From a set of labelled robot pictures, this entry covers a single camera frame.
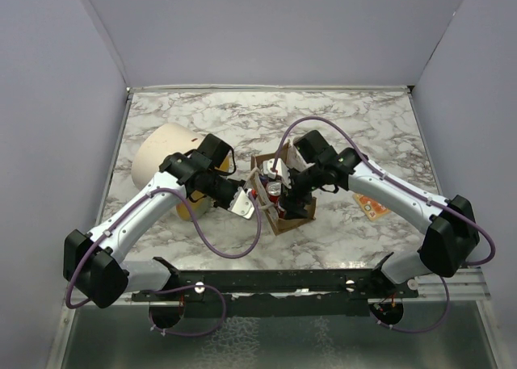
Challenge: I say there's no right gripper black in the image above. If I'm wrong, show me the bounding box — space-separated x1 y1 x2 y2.
278 163 325 220

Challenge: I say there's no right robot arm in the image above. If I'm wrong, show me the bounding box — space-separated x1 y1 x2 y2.
263 130 479 297

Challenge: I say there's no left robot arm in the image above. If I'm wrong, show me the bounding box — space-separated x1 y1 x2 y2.
63 134 254 308

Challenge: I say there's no white round box colourful lid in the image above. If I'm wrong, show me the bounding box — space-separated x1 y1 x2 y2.
131 123 231 221

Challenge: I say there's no orange spiral notebook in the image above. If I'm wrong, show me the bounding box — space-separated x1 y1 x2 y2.
353 193 391 221

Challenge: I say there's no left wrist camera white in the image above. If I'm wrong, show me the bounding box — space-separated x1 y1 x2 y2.
228 187 254 220

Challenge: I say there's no black mounting rail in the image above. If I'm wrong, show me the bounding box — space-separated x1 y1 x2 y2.
132 268 418 318

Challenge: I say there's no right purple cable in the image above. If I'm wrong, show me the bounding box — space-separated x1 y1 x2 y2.
272 116 497 333

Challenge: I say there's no aluminium side rail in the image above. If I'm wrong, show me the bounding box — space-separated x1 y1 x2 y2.
415 267 491 301

